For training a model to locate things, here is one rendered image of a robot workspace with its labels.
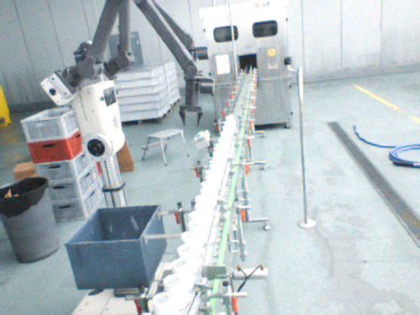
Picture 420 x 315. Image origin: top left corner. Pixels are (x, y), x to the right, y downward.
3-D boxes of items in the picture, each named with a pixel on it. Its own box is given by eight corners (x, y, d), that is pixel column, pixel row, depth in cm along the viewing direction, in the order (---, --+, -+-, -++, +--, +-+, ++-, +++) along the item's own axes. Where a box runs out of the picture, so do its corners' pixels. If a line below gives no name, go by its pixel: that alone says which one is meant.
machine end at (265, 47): (294, 128, 633) (288, -4, 568) (215, 135, 653) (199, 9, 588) (288, 110, 783) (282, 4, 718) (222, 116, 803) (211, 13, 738)
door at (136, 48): (149, 98, 1206) (137, 31, 1141) (120, 101, 1220) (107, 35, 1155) (150, 98, 1215) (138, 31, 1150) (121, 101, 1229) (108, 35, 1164)
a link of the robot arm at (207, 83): (189, 64, 163) (186, 66, 155) (216, 65, 162) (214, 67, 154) (189, 91, 167) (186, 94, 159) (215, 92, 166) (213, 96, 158)
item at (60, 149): (72, 159, 367) (67, 138, 360) (32, 164, 368) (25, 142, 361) (92, 142, 425) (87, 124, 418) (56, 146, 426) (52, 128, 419)
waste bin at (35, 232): (49, 265, 310) (28, 196, 290) (-1, 268, 316) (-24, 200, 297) (74, 237, 353) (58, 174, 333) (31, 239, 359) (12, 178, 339)
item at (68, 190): (82, 200, 380) (77, 180, 373) (43, 204, 382) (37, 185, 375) (100, 178, 438) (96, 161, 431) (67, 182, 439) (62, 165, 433)
